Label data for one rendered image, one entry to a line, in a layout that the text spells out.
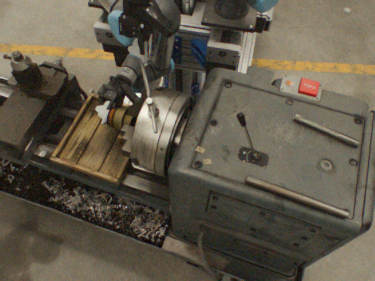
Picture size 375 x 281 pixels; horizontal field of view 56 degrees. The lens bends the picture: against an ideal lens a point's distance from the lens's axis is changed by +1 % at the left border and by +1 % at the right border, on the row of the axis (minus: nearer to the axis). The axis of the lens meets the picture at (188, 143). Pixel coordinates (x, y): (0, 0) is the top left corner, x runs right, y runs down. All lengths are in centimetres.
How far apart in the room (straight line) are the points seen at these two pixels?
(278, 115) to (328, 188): 27
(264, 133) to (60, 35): 252
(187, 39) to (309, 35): 185
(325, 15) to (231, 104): 255
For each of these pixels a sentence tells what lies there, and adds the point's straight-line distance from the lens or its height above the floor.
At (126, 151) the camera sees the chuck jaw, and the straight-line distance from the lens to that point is 122.
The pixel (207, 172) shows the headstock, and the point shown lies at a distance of 101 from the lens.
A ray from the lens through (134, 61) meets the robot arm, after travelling 146.
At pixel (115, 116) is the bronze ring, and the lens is 130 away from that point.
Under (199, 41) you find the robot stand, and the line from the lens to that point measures 165.
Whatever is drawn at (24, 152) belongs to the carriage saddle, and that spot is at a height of 92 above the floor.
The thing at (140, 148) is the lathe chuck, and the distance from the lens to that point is 116.
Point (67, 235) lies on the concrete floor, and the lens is 235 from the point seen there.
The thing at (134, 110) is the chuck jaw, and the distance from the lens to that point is 127.
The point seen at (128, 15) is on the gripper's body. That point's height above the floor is 149.
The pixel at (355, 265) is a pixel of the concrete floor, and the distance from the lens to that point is 243.
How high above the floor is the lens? 217
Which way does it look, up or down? 60 degrees down
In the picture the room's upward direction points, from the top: 2 degrees clockwise
